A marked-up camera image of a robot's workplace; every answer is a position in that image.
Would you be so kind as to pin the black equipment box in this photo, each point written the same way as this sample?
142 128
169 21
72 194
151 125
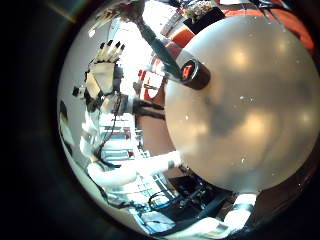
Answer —
196 193

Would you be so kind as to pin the curved orange sofa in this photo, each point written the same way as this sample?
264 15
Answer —
181 36

